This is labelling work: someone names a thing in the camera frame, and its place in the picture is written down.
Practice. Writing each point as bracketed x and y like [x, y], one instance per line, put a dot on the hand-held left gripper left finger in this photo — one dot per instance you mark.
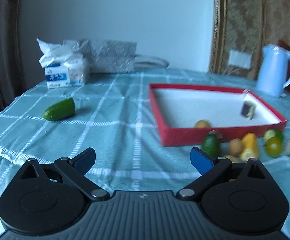
[85, 161]

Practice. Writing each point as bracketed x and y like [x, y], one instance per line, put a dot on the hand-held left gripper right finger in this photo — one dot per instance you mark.
[199, 160]

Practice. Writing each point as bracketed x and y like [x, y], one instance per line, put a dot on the green avocado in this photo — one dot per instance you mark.
[211, 145]

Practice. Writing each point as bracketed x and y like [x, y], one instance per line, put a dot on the brown kiwi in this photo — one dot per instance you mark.
[202, 124]
[235, 147]

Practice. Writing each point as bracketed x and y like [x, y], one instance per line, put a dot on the red shallow box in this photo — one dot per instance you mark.
[165, 132]

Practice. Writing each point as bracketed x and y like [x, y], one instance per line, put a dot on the green lime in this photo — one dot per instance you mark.
[273, 146]

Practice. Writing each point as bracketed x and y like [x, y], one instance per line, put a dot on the teal checkered tablecloth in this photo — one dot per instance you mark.
[122, 130]

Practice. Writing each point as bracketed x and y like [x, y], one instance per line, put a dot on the light green cucumber half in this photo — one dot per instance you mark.
[59, 109]

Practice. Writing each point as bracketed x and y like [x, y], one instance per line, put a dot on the short green cucumber piece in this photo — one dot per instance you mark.
[271, 134]

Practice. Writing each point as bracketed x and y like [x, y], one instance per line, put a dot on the white tissue pack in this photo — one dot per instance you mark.
[65, 71]

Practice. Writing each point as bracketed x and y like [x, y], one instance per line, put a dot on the grey patterned bag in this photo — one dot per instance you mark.
[110, 55]

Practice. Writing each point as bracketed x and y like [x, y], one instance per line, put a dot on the light blue electric kettle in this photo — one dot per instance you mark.
[272, 70]

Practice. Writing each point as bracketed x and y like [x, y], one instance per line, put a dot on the white wall switch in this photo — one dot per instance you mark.
[239, 58]

